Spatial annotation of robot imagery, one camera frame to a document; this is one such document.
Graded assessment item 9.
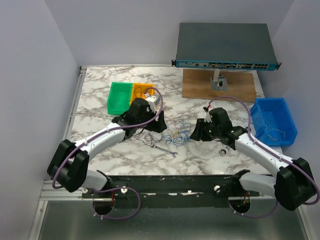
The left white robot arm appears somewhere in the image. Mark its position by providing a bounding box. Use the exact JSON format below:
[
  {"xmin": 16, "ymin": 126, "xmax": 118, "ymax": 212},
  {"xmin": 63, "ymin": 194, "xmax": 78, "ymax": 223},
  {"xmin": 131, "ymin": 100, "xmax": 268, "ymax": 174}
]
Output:
[{"xmin": 47, "ymin": 95, "xmax": 167, "ymax": 198}]

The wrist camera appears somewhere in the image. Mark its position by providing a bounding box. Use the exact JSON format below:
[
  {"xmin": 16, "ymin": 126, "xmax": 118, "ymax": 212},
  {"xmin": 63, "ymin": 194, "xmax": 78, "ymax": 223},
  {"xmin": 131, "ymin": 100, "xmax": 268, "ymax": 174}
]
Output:
[
  {"xmin": 203, "ymin": 104, "xmax": 212, "ymax": 123},
  {"xmin": 145, "ymin": 95, "xmax": 160, "ymax": 112}
]

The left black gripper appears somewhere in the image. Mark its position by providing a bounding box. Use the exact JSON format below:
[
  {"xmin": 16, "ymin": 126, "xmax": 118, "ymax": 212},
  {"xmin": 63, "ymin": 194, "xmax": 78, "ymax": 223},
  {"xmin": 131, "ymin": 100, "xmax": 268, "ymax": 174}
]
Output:
[{"xmin": 136, "ymin": 107, "xmax": 167, "ymax": 133}]

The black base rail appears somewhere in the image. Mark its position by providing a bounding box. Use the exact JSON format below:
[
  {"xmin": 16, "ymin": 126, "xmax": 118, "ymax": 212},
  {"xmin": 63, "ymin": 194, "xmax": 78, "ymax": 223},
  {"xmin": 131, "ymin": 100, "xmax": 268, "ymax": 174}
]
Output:
[{"xmin": 81, "ymin": 175, "xmax": 259, "ymax": 210}]

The green plastic bin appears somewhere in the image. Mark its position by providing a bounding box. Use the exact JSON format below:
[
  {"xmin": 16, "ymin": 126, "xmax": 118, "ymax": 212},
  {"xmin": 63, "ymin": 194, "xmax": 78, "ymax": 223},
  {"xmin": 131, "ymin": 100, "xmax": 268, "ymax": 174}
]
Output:
[{"xmin": 107, "ymin": 82, "xmax": 133, "ymax": 115}]

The small open-end wrench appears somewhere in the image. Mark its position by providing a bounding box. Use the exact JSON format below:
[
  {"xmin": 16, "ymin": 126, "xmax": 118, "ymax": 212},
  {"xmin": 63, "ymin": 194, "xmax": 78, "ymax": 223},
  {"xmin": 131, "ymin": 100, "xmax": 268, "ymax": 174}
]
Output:
[{"xmin": 150, "ymin": 144, "xmax": 179, "ymax": 158}]

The aluminium frame rail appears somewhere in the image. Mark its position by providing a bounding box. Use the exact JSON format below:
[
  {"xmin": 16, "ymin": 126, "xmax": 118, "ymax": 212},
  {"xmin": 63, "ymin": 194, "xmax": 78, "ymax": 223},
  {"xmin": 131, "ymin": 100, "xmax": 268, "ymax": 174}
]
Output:
[{"xmin": 39, "ymin": 66, "xmax": 87, "ymax": 201}]

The yellow thin cable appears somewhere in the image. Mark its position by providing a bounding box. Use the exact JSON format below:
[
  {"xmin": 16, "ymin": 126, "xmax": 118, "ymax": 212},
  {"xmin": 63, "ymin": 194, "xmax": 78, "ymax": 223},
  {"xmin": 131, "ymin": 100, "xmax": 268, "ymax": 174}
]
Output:
[{"xmin": 167, "ymin": 117, "xmax": 288, "ymax": 142}]

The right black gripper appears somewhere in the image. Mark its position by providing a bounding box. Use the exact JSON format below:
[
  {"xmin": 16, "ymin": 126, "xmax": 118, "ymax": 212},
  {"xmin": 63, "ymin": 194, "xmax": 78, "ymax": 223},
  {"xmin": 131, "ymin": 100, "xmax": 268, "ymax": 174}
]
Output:
[{"xmin": 190, "ymin": 118, "xmax": 222, "ymax": 141}]

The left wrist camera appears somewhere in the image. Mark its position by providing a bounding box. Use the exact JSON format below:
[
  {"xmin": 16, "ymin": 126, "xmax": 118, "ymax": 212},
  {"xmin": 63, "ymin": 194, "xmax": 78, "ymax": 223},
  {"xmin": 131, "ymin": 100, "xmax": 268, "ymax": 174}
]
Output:
[{"xmin": 145, "ymin": 95, "xmax": 160, "ymax": 112}]

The ratcheting combination wrench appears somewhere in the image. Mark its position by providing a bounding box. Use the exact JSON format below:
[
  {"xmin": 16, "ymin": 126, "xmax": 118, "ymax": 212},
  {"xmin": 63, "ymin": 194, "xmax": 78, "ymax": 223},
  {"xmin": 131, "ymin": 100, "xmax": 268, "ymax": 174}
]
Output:
[{"xmin": 219, "ymin": 147, "xmax": 229, "ymax": 156}]

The grey network switch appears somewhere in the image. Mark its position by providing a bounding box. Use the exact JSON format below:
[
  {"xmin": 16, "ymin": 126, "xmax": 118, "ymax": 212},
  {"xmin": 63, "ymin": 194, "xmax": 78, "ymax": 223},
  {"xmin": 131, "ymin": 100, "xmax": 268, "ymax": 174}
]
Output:
[{"xmin": 171, "ymin": 23, "xmax": 281, "ymax": 71}]

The grey metal switch stand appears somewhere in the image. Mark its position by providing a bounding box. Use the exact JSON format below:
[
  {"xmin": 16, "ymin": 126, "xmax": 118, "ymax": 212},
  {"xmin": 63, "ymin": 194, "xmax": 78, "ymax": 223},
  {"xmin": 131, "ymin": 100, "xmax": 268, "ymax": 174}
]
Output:
[{"xmin": 210, "ymin": 69, "xmax": 228, "ymax": 92}]

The blue plastic bin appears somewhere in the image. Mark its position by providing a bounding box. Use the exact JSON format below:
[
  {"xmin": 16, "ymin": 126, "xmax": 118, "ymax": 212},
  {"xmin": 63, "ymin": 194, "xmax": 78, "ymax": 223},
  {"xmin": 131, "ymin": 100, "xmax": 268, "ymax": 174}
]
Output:
[{"xmin": 250, "ymin": 97, "xmax": 298, "ymax": 147}]

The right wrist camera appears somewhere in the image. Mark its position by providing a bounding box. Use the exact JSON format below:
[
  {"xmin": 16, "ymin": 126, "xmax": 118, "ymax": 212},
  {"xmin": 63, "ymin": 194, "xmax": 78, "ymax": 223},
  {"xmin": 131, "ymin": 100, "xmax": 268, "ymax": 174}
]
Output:
[{"xmin": 203, "ymin": 104, "xmax": 212, "ymax": 123}]

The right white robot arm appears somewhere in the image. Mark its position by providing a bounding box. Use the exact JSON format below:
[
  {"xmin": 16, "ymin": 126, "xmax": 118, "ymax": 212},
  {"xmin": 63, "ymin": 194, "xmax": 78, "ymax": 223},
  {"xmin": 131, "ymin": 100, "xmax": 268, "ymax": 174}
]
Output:
[{"xmin": 190, "ymin": 107, "xmax": 318, "ymax": 211}]

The brown wooden board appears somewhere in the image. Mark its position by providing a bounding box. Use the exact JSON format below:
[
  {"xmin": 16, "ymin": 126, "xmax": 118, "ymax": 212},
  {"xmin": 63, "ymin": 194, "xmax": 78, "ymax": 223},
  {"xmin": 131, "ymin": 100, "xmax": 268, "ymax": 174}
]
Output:
[{"xmin": 182, "ymin": 68, "xmax": 257, "ymax": 103}]

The orange plastic bin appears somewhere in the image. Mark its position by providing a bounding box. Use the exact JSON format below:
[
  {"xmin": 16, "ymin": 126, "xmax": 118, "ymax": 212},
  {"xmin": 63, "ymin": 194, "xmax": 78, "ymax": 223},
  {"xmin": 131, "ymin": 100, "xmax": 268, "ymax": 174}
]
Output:
[{"xmin": 130, "ymin": 83, "xmax": 155, "ymax": 104}]

